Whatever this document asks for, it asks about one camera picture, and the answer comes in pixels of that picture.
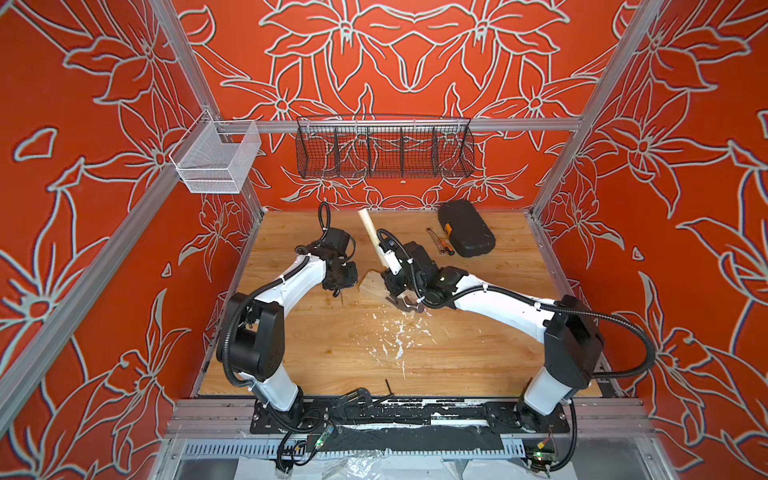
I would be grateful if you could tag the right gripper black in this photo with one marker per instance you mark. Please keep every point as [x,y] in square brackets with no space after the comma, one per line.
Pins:
[399,288]

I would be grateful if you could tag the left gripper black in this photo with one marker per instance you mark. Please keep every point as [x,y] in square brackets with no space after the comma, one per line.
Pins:
[351,279]

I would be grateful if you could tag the light wooden block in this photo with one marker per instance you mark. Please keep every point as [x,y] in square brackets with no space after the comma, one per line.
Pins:
[372,284]

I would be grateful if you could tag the white mesh basket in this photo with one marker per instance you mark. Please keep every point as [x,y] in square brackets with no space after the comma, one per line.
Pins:
[216,156]

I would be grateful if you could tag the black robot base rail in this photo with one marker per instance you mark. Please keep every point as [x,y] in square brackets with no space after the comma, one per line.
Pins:
[360,409]

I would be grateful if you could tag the black plastic tool case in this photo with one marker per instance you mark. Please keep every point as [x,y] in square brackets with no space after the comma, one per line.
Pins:
[465,229]

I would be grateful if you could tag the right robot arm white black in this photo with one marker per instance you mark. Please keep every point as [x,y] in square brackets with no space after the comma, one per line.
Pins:
[567,330]

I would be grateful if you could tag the orange black screwdriver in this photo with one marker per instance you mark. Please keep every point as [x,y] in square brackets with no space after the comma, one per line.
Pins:
[447,245]

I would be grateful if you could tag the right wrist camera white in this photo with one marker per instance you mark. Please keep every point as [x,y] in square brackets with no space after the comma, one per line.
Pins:
[392,262]

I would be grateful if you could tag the wooden handle claw hammer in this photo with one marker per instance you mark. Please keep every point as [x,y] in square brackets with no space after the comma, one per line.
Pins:
[401,302]

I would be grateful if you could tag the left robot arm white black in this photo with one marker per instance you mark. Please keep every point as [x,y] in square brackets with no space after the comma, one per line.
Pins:
[251,344]

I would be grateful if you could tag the black wire basket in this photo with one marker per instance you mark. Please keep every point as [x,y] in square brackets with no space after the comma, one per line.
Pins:
[387,146]

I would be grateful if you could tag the silver ratchet wrench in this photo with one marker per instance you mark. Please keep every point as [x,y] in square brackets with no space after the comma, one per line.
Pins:
[436,240]

